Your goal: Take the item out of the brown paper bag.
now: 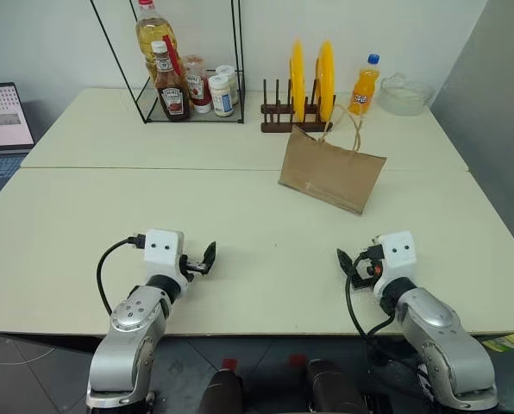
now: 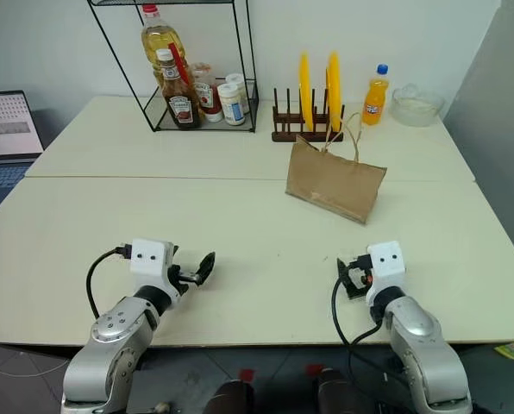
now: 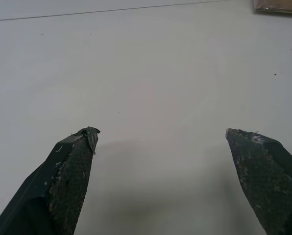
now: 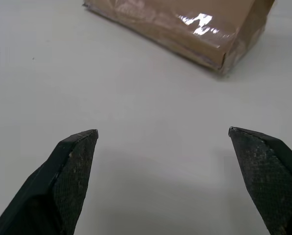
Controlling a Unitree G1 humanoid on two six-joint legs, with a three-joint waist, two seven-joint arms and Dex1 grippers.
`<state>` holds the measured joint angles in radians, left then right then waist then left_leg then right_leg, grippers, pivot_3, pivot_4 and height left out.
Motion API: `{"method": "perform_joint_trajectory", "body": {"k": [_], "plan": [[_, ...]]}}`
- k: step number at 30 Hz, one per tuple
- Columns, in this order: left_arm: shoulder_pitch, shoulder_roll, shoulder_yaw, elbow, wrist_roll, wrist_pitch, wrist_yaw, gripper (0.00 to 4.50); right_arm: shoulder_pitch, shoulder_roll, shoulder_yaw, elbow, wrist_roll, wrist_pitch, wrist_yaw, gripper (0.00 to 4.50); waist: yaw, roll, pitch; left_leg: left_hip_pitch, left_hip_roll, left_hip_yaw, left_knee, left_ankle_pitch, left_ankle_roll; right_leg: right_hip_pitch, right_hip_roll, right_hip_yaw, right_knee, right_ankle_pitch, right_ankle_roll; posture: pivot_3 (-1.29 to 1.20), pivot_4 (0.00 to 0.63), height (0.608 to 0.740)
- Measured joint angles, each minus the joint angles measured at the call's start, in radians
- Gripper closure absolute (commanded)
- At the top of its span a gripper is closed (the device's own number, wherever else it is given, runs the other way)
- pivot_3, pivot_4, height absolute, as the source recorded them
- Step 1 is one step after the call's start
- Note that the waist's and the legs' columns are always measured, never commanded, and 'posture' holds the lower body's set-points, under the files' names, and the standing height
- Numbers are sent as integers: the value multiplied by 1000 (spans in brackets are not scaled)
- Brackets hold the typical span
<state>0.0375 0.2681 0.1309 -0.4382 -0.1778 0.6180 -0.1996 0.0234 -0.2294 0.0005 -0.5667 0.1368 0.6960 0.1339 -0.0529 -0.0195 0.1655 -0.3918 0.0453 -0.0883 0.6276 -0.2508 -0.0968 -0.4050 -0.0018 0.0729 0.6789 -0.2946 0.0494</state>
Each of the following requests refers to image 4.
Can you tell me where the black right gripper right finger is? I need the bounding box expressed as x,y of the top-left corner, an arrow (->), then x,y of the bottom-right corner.
228,126 -> 292,235

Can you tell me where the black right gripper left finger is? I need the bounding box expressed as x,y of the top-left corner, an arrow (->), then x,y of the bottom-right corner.
0,129 -> 99,235

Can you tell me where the taped brown cardboard box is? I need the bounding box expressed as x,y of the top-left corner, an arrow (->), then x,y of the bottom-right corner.
81,0 -> 276,76

